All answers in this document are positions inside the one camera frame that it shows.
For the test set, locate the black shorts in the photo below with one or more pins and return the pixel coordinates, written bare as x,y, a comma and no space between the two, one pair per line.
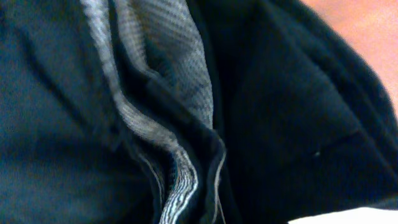
184,111

